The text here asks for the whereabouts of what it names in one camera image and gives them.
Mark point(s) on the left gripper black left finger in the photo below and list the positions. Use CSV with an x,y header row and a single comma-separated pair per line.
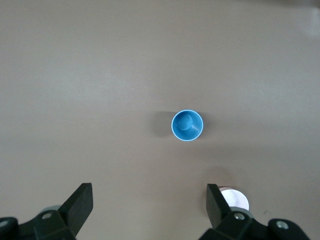
x,y
77,205

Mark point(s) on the blue ribbed plastic cup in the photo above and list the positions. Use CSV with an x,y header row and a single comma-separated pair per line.
x,y
187,130

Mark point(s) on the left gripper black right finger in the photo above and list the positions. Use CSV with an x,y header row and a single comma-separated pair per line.
x,y
215,207

